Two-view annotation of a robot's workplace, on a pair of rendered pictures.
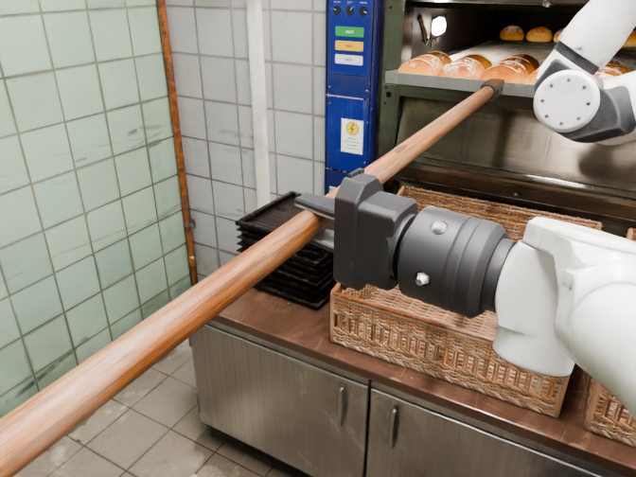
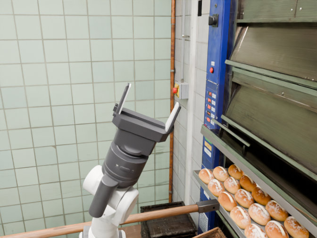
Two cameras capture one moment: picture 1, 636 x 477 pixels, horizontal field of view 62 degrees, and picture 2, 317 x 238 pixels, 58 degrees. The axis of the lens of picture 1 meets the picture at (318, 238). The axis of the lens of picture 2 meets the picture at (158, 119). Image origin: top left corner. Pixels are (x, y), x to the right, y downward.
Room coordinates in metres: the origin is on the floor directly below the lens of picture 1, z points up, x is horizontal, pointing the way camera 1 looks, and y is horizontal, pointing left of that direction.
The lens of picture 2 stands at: (0.39, -0.94, 1.88)
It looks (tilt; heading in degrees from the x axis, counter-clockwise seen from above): 18 degrees down; 46
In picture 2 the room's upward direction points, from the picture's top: straight up
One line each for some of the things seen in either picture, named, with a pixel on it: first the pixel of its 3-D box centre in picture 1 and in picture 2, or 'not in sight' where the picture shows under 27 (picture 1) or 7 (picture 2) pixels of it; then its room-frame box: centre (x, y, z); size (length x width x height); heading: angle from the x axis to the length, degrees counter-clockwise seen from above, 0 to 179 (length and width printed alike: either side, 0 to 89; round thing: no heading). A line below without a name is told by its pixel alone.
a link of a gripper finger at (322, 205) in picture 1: (324, 202); not in sight; (0.51, -0.01, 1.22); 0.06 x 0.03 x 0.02; 55
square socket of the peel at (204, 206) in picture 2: (491, 89); (207, 206); (1.20, -0.39, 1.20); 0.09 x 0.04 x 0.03; 151
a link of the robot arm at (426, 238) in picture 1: (399, 246); not in sight; (0.45, -0.08, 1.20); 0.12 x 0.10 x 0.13; 55
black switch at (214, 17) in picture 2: not in sight; (212, 15); (1.59, -0.08, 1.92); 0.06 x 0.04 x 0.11; 60
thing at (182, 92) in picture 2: not in sight; (181, 89); (1.83, 0.30, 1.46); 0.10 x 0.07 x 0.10; 60
